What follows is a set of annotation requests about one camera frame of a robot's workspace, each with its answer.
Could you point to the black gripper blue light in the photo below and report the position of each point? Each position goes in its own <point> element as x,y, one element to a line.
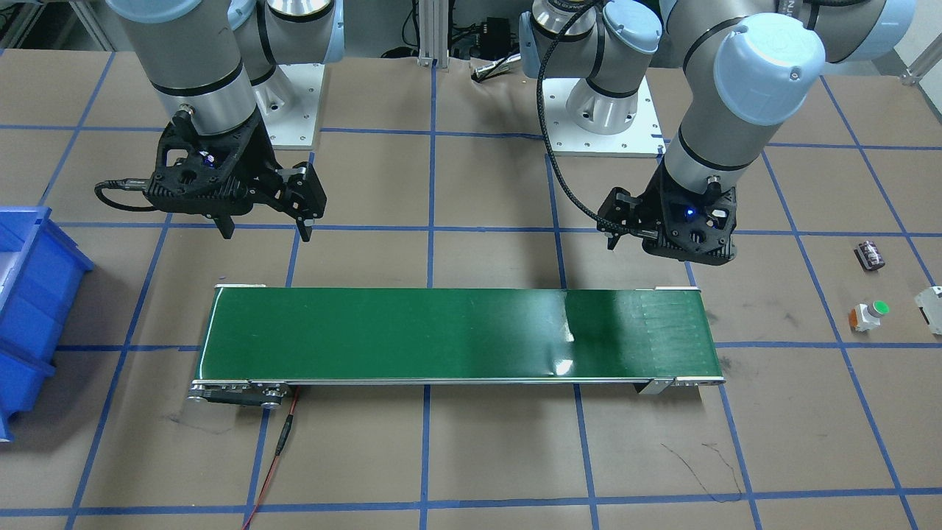
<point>650,197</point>

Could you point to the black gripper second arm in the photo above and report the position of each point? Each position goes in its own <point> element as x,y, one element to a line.
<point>263,163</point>

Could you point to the brown cylindrical capacitor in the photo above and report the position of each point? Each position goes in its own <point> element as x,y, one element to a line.
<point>869,256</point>

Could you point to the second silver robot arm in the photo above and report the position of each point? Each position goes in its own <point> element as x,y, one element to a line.
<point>217,66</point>

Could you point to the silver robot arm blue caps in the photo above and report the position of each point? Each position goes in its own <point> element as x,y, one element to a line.
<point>750,66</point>

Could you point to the green conveyor belt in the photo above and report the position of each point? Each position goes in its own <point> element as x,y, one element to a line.
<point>261,342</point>

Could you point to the blue plastic bin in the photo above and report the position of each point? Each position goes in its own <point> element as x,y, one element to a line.
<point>42,269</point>

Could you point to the white red circuit breaker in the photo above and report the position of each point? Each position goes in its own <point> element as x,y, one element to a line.
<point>929,302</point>

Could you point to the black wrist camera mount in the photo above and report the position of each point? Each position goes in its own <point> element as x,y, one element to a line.
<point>618,216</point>
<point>302,196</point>

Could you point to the second white arm base plate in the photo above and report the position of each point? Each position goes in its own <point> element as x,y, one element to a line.
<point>291,110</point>

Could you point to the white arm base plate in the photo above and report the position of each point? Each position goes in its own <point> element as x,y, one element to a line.
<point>580,122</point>

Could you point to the green push button switch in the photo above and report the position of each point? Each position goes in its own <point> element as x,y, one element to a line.
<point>868,316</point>

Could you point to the aluminium frame post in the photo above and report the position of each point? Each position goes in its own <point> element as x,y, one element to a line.
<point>434,28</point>

